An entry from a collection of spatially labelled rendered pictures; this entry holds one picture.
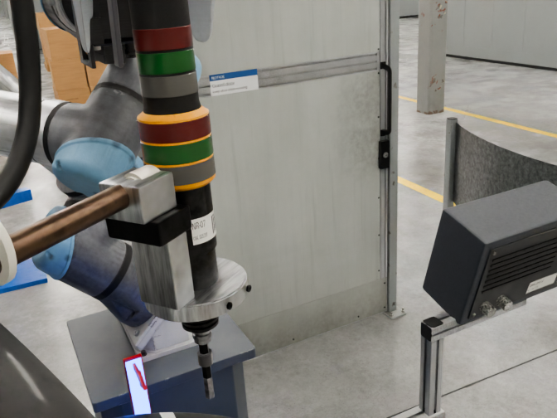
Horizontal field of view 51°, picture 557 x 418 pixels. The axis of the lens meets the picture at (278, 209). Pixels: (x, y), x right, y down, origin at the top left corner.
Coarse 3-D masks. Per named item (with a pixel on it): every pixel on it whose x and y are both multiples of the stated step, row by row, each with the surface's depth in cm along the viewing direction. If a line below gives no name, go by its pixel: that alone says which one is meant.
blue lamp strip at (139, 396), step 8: (136, 360) 79; (128, 368) 79; (128, 376) 79; (136, 376) 80; (136, 384) 80; (136, 392) 80; (144, 392) 81; (136, 400) 81; (144, 400) 81; (136, 408) 81; (144, 408) 82
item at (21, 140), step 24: (24, 0) 25; (24, 24) 25; (24, 48) 26; (24, 72) 26; (24, 96) 26; (24, 120) 26; (24, 144) 26; (24, 168) 26; (0, 192) 25; (0, 240) 25
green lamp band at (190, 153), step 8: (144, 144) 35; (184, 144) 34; (192, 144) 34; (200, 144) 35; (208, 144) 35; (144, 152) 35; (152, 152) 35; (160, 152) 34; (168, 152) 34; (176, 152) 34; (184, 152) 34; (192, 152) 35; (200, 152) 35; (208, 152) 36; (144, 160) 35; (152, 160) 35; (160, 160) 34; (168, 160) 34; (176, 160) 34; (184, 160) 34; (192, 160) 35
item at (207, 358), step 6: (204, 348) 41; (198, 354) 42; (204, 354) 42; (210, 354) 42; (198, 360) 42; (204, 360) 41; (210, 360) 42; (204, 366) 42; (210, 366) 42; (204, 372) 42; (210, 372) 42; (204, 378) 42; (210, 378) 42; (204, 384) 43; (210, 384) 43; (210, 390) 43; (210, 396) 43
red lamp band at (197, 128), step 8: (192, 120) 34; (200, 120) 34; (208, 120) 35; (144, 128) 34; (152, 128) 34; (160, 128) 34; (168, 128) 34; (176, 128) 34; (184, 128) 34; (192, 128) 34; (200, 128) 35; (208, 128) 35; (144, 136) 34; (152, 136) 34; (160, 136) 34; (168, 136) 34; (176, 136) 34; (184, 136) 34; (192, 136) 34; (200, 136) 35
